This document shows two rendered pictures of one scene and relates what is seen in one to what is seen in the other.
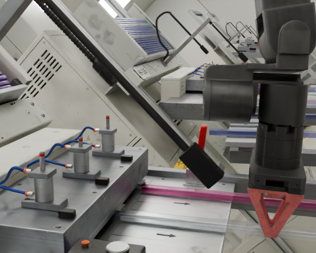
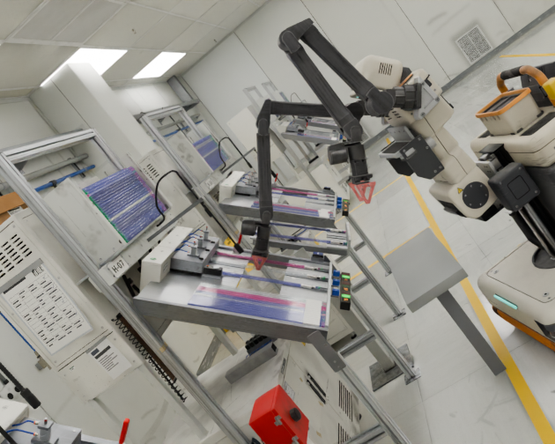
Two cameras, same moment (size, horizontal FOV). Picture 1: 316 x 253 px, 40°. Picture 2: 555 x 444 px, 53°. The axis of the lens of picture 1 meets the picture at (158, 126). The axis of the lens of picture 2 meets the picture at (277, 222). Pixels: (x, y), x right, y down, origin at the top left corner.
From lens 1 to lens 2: 188 cm
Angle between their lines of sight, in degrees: 10
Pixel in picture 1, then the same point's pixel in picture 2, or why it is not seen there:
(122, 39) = (198, 160)
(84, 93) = (172, 192)
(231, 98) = (248, 229)
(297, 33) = (267, 215)
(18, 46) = (85, 118)
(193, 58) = (243, 135)
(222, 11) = (279, 75)
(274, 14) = (262, 208)
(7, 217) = (185, 258)
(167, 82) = (224, 188)
